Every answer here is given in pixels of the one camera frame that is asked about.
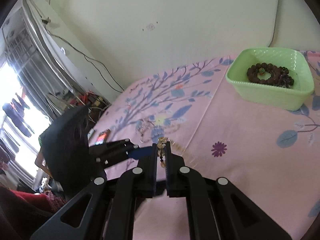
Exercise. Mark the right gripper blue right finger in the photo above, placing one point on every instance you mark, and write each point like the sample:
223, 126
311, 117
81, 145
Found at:
168, 168

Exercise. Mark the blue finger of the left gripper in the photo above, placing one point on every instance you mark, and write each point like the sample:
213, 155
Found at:
139, 153

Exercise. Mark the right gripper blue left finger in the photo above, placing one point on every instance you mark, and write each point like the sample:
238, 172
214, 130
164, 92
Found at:
153, 169

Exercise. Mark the red sleeve forearm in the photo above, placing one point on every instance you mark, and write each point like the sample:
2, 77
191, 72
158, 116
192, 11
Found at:
23, 213

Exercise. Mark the smartphone with lit screen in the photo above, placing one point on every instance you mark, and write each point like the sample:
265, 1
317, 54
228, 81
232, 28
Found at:
102, 137

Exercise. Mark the white remote control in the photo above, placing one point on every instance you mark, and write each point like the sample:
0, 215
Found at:
90, 133

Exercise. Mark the hanging dark clothes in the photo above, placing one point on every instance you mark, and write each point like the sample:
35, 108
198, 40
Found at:
15, 111

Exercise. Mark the pink floral bedsheet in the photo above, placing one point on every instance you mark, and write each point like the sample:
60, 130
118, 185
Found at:
270, 154

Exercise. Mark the grey curtain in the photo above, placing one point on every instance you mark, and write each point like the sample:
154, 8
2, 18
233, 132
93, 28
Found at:
34, 73

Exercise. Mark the green plastic basket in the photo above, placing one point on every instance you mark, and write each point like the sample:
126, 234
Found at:
279, 77

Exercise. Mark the black camera box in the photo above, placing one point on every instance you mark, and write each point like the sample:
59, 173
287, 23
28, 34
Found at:
65, 148

